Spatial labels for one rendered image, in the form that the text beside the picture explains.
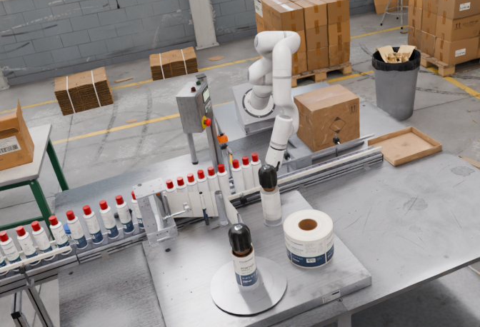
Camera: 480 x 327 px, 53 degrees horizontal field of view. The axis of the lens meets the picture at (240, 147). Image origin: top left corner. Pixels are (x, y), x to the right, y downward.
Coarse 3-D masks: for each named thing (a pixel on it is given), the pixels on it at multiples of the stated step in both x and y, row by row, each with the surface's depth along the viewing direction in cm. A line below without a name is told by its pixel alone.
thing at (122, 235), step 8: (360, 152) 266; (376, 152) 264; (336, 160) 263; (352, 160) 261; (304, 168) 260; (328, 168) 257; (280, 176) 256; (304, 176) 253; (280, 184) 250; (232, 192) 250; (256, 192) 247; (232, 200) 244; (136, 224) 238; (120, 232) 234; (136, 232) 232; (88, 240) 232; (104, 240) 230; (112, 240) 230; (88, 248) 227
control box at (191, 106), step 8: (184, 88) 224; (200, 88) 221; (176, 96) 217; (184, 96) 216; (192, 96) 215; (200, 96) 219; (184, 104) 218; (192, 104) 217; (200, 104) 219; (184, 112) 220; (192, 112) 219; (200, 112) 219; (208, 112) 229; (184, 120) 222; (192, 120) 221; (200, 120) 221; (184, 128) 224; (192, 128) 223; (200, 128) 222
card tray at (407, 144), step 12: (396, 132) 283; (408, 132) 286; (420, 132) 279; (372, 144) 280; (384, 144) 278; (396, 144) 277; (408, 144) 275; (420, 144) 273; (432, 144) 271; (384, 156) 268; (396, 156) 266; (408, 156) 259; (420, 156) 262
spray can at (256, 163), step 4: (252, 156) 239; (256, 156) 239; (252, 160) 241; (256, 160) 240; (252, 164) 241; (256, 164) 240; (260, 164) 241; (252, 168) 242; (256, 168) 241; (252, 172) 244; (256, 172) 242; (256, 176) 243; (256, 180) 245; (256, 184) 246
